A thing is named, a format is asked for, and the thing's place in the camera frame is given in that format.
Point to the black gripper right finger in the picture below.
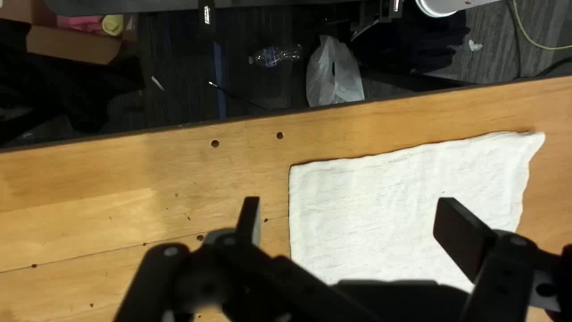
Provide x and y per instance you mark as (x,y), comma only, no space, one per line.
(465,238)

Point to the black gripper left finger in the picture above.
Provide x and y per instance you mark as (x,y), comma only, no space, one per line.
(251,280)

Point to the white towel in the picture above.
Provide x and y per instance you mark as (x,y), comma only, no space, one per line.
(387,208)

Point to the blue strip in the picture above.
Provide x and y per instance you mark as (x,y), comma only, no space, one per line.
(221,83)

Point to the white plastic bag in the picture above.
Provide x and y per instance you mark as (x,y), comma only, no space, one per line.
(333,74)

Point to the crumpled clear plastic bottle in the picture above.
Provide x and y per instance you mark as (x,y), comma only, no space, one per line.
(276,54)

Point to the yellow-green cloth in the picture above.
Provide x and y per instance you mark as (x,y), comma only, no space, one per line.
(113,24)

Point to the brown cardboard box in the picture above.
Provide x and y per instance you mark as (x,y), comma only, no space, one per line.
(72,47)

